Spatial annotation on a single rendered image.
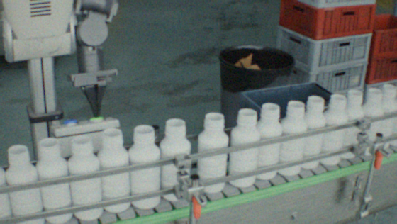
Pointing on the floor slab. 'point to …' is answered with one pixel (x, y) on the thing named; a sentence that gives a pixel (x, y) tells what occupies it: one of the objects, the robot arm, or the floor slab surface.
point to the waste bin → (249, 76)
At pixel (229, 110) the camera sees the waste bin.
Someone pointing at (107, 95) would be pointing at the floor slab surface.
